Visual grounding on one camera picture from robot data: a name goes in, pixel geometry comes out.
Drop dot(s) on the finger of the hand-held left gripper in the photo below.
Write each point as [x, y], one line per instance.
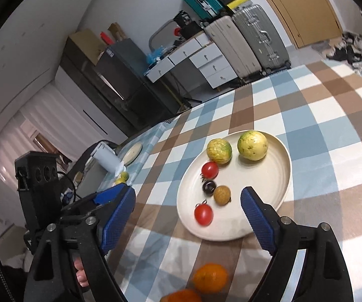
[108, 195]

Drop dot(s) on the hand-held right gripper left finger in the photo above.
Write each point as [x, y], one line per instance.
[118, 218]

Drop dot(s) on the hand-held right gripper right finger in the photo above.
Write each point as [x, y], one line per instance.
[256, 221]

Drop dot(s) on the brown longan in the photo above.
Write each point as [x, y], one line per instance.
[222, 195]

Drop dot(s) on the large cream plate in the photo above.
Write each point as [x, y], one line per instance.
[256, 176]

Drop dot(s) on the red tomato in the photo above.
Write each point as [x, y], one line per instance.
[203, 214]
[210, 170]

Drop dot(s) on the dark cherry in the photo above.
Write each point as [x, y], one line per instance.
[209, 187]

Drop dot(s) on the orange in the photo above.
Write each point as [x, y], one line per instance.
[210, 277]
[181, 296]

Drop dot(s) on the smooth yellow-green guava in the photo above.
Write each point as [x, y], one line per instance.
[252, 145]

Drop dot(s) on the wrinkled yellow-green guava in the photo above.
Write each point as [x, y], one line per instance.
[219, 151]

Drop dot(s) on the person's left hand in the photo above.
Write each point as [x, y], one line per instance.
[80, 275]

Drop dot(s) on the small yellow-green lemon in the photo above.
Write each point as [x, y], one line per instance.
[119, 181]
[124, 176]

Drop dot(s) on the white tissue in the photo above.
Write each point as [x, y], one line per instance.
[121, 167]

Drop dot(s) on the white kettle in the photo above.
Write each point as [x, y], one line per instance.
[103, 156]

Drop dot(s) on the small cream plate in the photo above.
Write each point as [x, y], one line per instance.
[132, 153]

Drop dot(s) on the dark tall cabinet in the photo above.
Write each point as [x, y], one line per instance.
[83, 78]

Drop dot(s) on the blue brown checkered tablecloth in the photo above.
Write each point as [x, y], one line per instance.
[325, 116]

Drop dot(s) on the dark grey refrigerator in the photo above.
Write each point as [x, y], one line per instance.
[130, 69]

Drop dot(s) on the blue plastic bag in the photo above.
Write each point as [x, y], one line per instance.
[155, 56]

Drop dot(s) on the tall cardboard box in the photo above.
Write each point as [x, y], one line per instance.
[86, 44]

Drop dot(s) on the red packet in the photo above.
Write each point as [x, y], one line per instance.
[106, 37]

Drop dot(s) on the brown cardboard box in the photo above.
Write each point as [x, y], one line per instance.
[117, 31]

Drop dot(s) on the white desk with drawers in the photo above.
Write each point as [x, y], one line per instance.
[212, 63]

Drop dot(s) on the beige suitcase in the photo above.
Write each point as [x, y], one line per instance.
[231, 47]

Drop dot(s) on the silver suitcase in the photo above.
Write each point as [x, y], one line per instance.
[259, 37]

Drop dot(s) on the black pouch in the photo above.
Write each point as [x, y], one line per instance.
[192, 30]

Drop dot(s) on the black bag with white print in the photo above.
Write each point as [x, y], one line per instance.
[184, 19]

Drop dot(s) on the pile of shoes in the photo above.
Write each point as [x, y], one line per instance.
[354, 53]

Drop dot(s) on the wooden door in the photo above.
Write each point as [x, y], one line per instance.
[303, 9]

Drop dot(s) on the grey curved tube frame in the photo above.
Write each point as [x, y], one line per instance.
[155, 33]

